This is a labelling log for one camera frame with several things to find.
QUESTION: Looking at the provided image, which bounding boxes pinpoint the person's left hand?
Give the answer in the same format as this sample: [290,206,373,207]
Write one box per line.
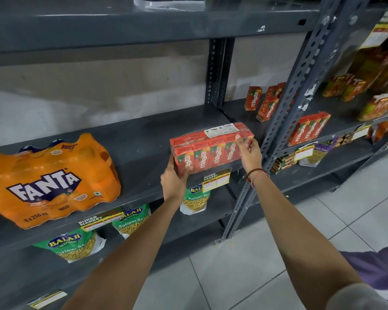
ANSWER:
[160,154,194,204]

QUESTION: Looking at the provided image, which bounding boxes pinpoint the person's right hand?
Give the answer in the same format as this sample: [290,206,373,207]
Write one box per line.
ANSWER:
[234,134,263,174]

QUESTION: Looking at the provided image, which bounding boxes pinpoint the red juice carton multipack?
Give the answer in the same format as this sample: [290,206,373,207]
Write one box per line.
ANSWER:
[169,122,255,177]

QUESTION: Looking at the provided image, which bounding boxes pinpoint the person's left forearm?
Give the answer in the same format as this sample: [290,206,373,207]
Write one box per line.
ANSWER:
[62,196,185,310]

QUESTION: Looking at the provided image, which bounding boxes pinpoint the person's right forearm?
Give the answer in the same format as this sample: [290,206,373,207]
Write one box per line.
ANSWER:
[250,172,363,310]

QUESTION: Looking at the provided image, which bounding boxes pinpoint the yellow white shelf label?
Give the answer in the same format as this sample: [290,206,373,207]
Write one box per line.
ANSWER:
[203,169,232,193]
[27,289,68,310]
[358,8,388,50]
[352,124,372,141]
[77,212,124,232]
[294,143,318,162]

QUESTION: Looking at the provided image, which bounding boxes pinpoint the red juice carton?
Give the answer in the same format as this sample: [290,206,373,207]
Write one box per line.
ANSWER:
[244,86,263,112]
[256,96,280,122]
[265,82,287,101]

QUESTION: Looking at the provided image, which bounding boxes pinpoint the dark small packets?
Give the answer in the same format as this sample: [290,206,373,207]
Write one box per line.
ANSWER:
[271,153,298,175]

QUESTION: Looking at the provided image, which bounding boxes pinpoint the grey metal shelving unit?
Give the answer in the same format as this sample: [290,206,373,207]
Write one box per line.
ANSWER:
[0,0,322,310]
[217,0,388,244]

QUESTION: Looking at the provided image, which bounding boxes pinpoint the red juice carton three-pack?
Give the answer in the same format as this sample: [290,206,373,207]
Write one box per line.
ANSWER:
[287,112,332,147]

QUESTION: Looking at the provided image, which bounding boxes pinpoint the purple green snack packet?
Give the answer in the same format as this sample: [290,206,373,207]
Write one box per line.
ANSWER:
[298,139,339,168]

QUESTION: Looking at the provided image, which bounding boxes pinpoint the orange juice carton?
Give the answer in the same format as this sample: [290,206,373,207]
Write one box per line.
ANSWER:
[341,79,368,102]
[322,73,355,98]

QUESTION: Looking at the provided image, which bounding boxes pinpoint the orange soda bottle multipack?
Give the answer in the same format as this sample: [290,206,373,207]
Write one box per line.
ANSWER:
[0,133,122,230]

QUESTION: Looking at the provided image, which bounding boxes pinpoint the orange snack packet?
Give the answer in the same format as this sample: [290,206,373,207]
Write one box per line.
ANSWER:
[367,117,388,144]

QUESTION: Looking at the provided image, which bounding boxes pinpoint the orange juice carton multipack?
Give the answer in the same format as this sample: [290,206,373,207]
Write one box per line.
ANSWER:
[357,91,388,122]

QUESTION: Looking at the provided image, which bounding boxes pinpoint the large orange juice cartons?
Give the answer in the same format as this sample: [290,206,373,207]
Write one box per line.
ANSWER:
[352,48,388,93]

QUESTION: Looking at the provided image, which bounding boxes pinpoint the purple trousers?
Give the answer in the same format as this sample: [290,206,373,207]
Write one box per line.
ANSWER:
[339,245,388,299]

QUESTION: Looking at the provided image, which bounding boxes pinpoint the grey sleeve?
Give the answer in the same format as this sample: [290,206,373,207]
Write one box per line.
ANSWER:
[325,282,388,310]

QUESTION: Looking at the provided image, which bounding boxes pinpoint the red thread bracelet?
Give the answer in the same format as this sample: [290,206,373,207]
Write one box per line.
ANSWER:
[246,168,271,188]

